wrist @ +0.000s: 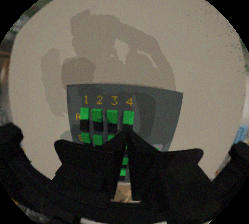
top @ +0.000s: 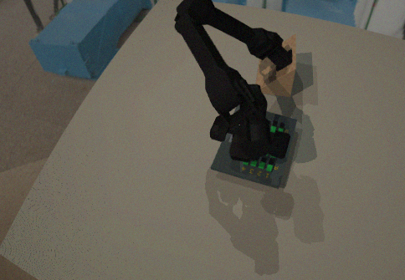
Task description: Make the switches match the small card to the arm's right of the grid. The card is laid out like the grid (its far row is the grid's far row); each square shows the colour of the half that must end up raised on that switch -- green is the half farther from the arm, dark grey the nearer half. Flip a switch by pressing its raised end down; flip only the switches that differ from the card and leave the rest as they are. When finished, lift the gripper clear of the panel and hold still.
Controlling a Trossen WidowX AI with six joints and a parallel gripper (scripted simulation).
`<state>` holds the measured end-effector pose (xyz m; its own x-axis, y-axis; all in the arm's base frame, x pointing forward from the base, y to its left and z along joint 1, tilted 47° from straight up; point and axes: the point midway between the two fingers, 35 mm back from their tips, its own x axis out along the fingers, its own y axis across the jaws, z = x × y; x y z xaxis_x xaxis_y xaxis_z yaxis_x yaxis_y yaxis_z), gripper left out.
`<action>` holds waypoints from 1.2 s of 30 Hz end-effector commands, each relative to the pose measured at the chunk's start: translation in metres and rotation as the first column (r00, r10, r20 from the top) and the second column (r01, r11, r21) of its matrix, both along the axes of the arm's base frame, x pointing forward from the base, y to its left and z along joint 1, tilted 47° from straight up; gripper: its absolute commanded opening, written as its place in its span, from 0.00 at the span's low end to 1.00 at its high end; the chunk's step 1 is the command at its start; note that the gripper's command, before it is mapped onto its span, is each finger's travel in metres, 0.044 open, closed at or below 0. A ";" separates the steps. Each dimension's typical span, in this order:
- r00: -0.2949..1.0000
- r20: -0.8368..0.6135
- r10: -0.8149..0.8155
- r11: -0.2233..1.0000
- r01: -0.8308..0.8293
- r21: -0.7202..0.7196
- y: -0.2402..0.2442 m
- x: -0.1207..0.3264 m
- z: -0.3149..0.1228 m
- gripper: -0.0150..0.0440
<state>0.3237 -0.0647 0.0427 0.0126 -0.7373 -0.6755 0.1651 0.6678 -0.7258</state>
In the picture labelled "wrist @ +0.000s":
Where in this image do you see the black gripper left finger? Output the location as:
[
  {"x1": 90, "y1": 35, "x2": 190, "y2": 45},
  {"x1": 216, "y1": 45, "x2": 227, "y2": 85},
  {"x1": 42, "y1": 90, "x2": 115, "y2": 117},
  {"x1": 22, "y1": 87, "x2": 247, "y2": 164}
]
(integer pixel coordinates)
[{"x1": 54, "y1": 127, "x2": 128, "y2": 199}]

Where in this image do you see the dark grey switch panel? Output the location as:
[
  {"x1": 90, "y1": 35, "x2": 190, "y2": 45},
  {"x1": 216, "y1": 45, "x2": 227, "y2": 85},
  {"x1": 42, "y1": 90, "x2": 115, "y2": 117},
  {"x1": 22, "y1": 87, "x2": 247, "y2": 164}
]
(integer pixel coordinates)
[{"x1": 66, "y1": 83, "x2": 184, "y2": 152}]

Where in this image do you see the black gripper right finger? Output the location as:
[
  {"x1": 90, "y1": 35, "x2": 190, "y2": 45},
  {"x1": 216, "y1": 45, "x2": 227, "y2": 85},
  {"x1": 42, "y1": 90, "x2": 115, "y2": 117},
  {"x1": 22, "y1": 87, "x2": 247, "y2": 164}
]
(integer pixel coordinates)
[{"x1": 126, "y1": 128, "x2": 204, "y2": 202}]

